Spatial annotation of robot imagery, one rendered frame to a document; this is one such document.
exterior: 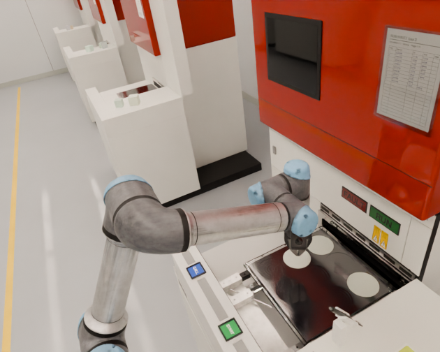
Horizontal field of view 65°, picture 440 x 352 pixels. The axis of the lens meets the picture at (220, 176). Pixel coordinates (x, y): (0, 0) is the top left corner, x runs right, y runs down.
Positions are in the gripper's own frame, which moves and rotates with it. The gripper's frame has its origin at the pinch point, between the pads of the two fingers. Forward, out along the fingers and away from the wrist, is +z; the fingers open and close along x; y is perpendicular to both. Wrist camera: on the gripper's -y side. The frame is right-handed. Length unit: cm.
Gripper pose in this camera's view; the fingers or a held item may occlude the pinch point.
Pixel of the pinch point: (297, 254)
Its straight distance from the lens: 123.3
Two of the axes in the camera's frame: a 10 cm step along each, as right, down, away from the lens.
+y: 1.1, -5.7, 8.2
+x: -9.9, 0.5, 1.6
